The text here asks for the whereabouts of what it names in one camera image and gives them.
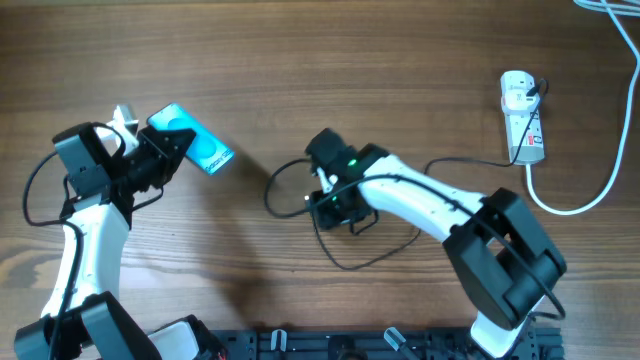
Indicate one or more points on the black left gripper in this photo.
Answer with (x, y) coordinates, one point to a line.
(158, 142)

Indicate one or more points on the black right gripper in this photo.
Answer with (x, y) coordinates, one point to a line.
(329, 218)

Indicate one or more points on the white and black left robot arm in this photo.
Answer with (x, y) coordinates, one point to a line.
(96, 217)

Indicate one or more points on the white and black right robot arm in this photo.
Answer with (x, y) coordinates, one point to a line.
(504, 259)

